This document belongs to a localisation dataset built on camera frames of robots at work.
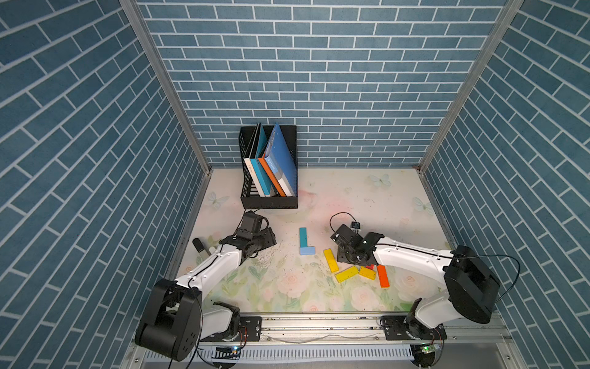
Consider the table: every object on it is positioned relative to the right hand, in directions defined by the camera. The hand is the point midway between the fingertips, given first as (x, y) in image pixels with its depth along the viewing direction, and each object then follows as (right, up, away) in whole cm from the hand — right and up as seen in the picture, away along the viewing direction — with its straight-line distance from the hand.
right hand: (344, 257), depth 87 cm
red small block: (+10, -4, 0) cm, 11 cm away
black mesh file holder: (-41, +23, +19) cm, 50 cm away
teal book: (-32, +44, +2) cm, 54 cm away
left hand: (-27, +7, +1) cm, 28 cm away
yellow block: (0, -6, -1) cm, 6 cm away
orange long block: (+14, -6, -3) cm, 15 cm away
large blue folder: (-26, +41, +16) cm, 51 cm away
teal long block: (-16, +5, +9) cm, 19 cm away
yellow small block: (+8, -6, -2) cm, 10 cm away
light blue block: (-14, +1, +6) cm, 15 cm away
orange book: (-31, +37, -3) cm, 48 cm away
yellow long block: (-5, -1, 0) cm, 5 cm away
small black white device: (-56, +5, 0) cm, 56 cm away
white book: (-36, +36, -3) cm, 51 cm away
